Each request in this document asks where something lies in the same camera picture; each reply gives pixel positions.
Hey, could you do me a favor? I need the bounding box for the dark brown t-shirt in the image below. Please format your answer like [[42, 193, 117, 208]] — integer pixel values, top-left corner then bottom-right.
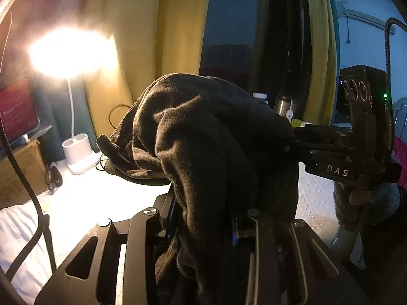
[[97, 73, 299, 304]]

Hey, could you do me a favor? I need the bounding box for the gloved right hand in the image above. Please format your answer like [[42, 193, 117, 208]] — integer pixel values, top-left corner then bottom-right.
[[333, 182, 406, 232]]

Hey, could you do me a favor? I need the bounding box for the white textured bed cover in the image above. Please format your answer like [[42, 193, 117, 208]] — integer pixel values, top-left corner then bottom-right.
[[0, 158, 343, 305]]

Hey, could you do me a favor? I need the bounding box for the white folded cloth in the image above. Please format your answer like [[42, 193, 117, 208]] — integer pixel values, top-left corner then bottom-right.
[[1, 202, 68, 304]]

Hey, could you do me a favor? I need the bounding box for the stainless steel tumbler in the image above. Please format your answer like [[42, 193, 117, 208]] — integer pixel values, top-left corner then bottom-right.
[[274, 94, 297, 122]]

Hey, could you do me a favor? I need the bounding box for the brown cardboard box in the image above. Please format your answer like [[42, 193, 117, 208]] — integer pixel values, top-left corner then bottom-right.
[[0, 138, 50, 209]]

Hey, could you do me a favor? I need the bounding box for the tablet with red screen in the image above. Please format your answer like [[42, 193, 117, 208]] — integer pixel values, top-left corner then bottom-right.
[[1, 79, 52, 150]]

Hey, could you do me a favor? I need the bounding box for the white desk lamp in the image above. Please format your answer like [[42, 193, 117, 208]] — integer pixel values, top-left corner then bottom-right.
[[27, 26, 119, 176]]

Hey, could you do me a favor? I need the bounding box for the yellow curtain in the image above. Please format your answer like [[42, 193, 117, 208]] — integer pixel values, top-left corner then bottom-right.
[[80, 0, 339, 135]]

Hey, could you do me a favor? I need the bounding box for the black strap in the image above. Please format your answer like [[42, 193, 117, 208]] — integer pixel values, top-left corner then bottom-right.
[[43, 213, 57, 273]]

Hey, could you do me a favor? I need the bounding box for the bundled black cable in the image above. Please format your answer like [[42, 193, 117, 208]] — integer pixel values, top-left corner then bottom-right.
[[44, 161, 64, 195]]

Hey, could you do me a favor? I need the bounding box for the black coiled charging cable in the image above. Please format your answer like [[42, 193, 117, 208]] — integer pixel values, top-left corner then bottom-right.
[[95, 103, 132, 172]]

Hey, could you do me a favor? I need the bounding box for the black braided cable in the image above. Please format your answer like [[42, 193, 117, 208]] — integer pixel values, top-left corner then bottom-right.
[[0, 9, 43, 282]]

